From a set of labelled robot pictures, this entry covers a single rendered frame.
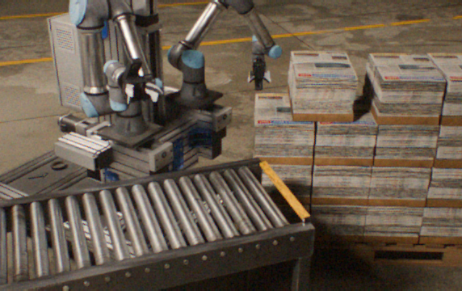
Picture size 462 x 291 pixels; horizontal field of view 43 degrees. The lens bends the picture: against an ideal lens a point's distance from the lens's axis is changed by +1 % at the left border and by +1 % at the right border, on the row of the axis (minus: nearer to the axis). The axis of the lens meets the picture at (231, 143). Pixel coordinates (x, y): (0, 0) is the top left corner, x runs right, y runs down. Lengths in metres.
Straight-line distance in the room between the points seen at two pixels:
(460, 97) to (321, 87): 0.63
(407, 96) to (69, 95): 1.67
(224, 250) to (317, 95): 1.03
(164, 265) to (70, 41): 1.40
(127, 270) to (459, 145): 1.74
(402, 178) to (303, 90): 0.69
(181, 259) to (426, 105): 1.43
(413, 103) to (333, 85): 0.38
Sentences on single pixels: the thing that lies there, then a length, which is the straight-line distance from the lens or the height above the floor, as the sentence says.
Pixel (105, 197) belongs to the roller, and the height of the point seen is 0.80.
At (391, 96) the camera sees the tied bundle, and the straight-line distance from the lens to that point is 2.82.
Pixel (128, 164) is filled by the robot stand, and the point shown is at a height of 0.67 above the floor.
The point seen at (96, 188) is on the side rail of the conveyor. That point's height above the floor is 0.80.
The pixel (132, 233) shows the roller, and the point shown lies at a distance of 2.12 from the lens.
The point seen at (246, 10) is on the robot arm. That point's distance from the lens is 3.11.
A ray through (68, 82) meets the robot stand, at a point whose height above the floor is 0.92.
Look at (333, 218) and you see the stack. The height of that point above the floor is 0.29.
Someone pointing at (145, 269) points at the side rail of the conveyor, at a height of 0.78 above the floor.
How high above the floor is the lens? 2.04
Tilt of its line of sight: 28 degrees down
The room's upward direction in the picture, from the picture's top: 1 degrees clockwise
